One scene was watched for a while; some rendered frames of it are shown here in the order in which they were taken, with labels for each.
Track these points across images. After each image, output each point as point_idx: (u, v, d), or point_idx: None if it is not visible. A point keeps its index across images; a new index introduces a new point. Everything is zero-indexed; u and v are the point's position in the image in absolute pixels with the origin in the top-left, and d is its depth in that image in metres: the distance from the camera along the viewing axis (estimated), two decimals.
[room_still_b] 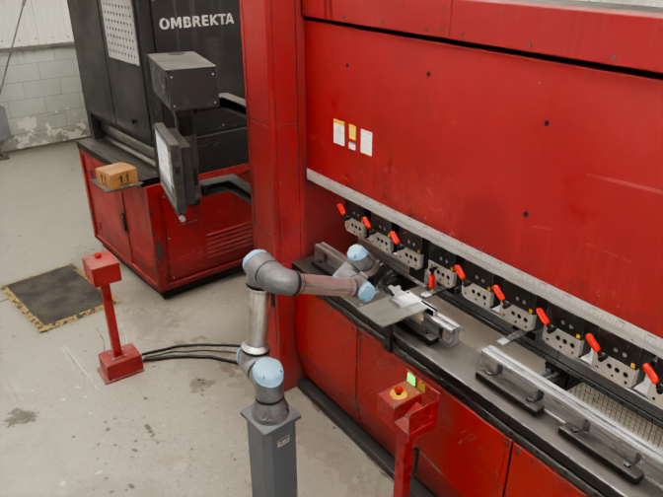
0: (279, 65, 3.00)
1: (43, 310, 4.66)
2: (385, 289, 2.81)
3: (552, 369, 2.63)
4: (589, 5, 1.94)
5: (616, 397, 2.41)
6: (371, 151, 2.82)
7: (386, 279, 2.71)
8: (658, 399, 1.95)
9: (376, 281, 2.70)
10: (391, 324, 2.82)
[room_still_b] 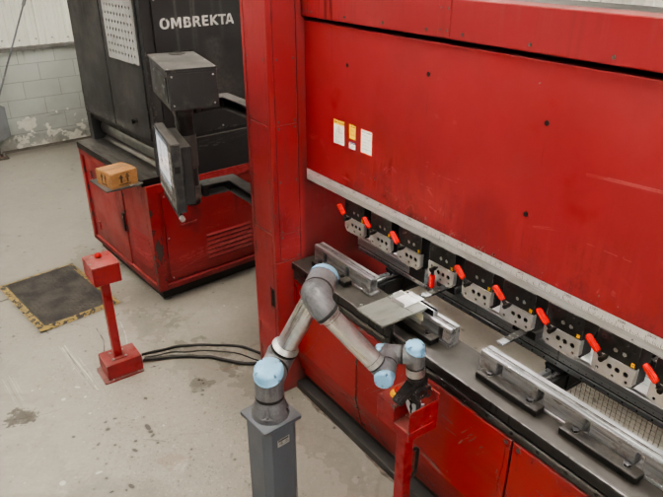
0: (279, 65, 3.00)
1: (43, 310, 4.66)
2: (411, 407, 2.55)
3: (552, 369, 2.63)
4: (589, 5, 1.94)
5: (616, 397, 2.41)
6: (371, 151, 2.82)
7: (422, 391, 2.48)
8: (658, 399, 1.95)
9: (413, 389, 2.46)
10: (391, 324, 2.82)
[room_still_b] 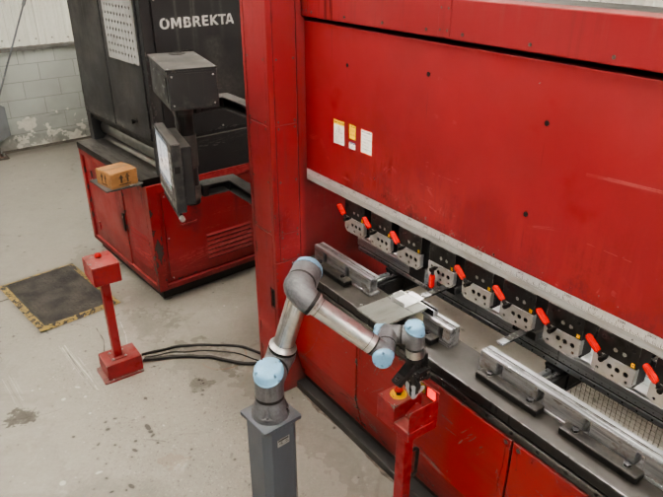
0: (279, 65, 3.00)
1: (43, 310, 4.66)
2: (411, 390, 2.50)
3: (552, 369, 2.63)
4: (589, 5, 1.94)
5: (616, 397, 2.41)
6: (371, 151, 2.82)
7: (422, 373, 2.44)
8: (658, 399, 1.95)
9: (413, 370, 2.42)
10: None
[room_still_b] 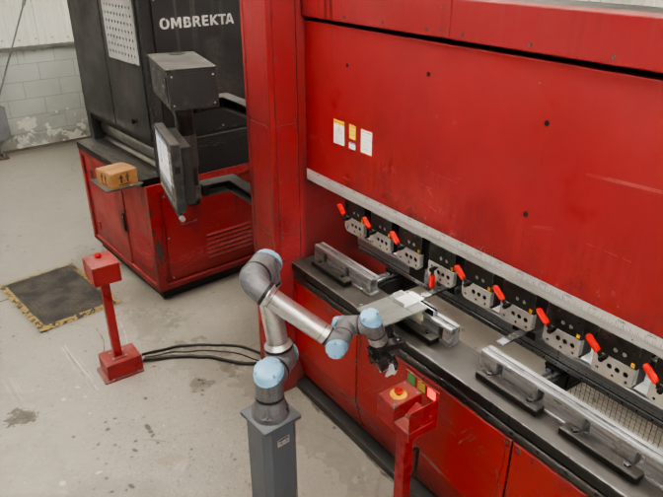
0: (279, 65, 3.00)
1: (43, 310, 4.66)
2: None
3: (552, 369, 2.63)
4: (589, 5, 1.94)
5: (616, 397, 2.41)
6: (371, 151, 2.82)
7: None
8: (658, 399, 1.95)
9: None
10: (391, 324, 2.82)
